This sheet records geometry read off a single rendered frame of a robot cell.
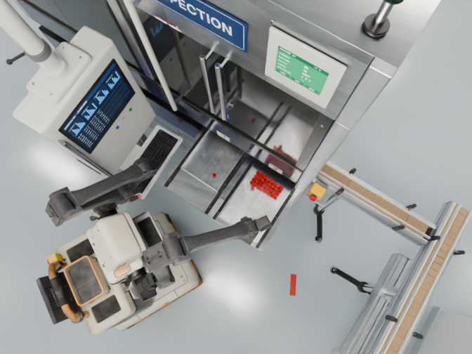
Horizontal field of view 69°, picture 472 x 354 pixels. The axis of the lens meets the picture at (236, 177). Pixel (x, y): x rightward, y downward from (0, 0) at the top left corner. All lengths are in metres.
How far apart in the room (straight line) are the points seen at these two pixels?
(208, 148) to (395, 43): 1.35
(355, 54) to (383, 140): 2.38
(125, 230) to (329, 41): 1.09
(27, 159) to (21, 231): 0.62
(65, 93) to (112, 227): 0.58
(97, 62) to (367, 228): 2.29
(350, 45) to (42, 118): 1.19
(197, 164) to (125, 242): 0.72
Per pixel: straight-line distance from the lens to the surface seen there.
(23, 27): 1.40
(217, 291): 2.80
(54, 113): 1.57
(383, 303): 2.42
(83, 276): 2.07
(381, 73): 0.87
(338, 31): 0.90
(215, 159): 2.01
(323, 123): 1.17
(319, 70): 0.93
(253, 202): 1.94
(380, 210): 2.02
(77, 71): 1.58
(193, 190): 1.97
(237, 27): 1.02
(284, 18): 0.90
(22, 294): 3.30
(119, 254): 1.49
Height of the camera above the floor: 2.79
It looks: 75 degrees down
